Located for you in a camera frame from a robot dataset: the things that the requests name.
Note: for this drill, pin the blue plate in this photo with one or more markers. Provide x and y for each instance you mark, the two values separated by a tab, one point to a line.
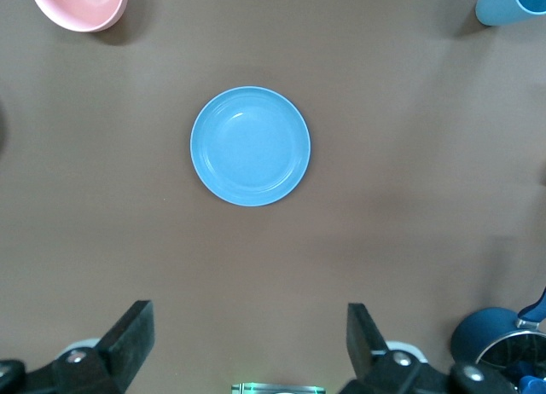
250	146

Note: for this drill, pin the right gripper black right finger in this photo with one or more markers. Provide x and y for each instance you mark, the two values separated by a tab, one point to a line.
367	347

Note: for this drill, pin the pink bowl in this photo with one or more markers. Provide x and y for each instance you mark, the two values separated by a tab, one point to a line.
81	6

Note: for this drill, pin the brown table cloth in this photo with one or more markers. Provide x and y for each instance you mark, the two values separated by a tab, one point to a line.
384	155

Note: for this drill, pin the dark blue saucepan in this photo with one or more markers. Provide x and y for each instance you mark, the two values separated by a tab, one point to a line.
473	334

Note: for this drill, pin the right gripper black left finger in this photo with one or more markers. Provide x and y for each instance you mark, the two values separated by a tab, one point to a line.
123	347

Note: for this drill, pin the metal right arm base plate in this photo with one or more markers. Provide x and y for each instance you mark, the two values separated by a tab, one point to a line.
277	389

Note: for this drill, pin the blue cup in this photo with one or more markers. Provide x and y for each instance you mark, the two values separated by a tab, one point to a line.
499	8

